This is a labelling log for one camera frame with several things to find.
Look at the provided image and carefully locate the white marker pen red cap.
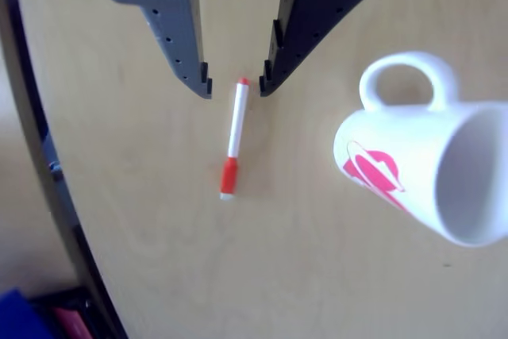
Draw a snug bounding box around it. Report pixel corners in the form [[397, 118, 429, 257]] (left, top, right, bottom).
[[219, 76, 251, 202]]

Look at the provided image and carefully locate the white mug with pink print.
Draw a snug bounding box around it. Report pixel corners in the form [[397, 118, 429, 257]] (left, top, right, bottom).
[[332, 51, 508, 248]]

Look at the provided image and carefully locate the red flat item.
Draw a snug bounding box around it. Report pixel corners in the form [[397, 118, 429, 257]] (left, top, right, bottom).
[[51, 306, 91, 339]]

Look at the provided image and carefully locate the blue box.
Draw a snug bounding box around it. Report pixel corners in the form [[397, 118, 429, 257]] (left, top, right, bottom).
[[0, 287, 52, 339]]

